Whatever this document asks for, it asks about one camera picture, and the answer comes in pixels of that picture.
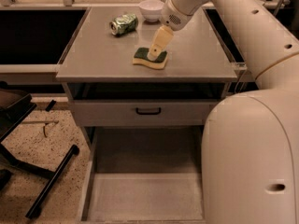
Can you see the grey drawer cabinet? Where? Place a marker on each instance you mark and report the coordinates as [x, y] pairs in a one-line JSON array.
[[99, 66]]

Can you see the black drawer handle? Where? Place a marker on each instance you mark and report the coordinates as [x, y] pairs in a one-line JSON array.
[[148, 111]]

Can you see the crushed green soda can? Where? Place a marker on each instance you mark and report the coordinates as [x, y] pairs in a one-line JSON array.
[[123, 24]]

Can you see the green and yellow sponge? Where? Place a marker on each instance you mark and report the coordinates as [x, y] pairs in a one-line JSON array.
[[141, 58]]

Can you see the closed grey drawer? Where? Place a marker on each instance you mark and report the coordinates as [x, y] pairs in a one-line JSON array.
[[122, 113]]

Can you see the white ceramic bowl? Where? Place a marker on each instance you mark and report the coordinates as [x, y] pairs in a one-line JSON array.
[[151, 9]]

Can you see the open grey bottom drawer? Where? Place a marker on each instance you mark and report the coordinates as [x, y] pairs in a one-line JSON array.
[[143, 176]]

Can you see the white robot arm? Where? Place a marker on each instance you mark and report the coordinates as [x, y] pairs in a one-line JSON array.
[[250, 144]]

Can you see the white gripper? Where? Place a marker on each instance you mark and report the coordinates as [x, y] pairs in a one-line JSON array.
[[172, 19]]

